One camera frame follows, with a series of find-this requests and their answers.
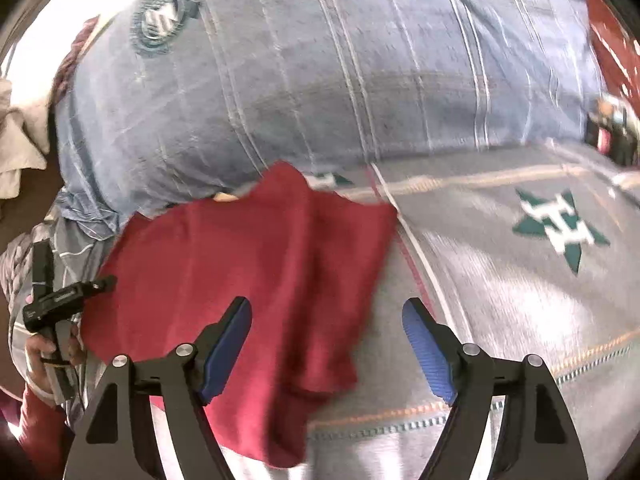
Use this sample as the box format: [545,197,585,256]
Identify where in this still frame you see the red small t-shirt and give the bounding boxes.
[80,162,396,468]

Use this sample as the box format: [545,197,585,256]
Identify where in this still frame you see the red sleeved left forearm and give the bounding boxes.
[18,386,74,479]

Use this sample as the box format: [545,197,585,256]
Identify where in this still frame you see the person's left hand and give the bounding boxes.
[25,324,86,393]

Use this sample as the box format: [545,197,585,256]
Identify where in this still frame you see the cream white crumpled cloth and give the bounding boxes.
[0,79,50,200]

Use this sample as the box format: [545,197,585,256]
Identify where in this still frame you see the blue plaid pillow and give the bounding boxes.
[55,0,602,240]

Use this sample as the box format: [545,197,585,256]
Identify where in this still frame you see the small objects beside pillow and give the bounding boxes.
[585,93,639,167]

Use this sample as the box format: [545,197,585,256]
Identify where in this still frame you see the dark red wooden furniture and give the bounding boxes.
[586,0,639,115]

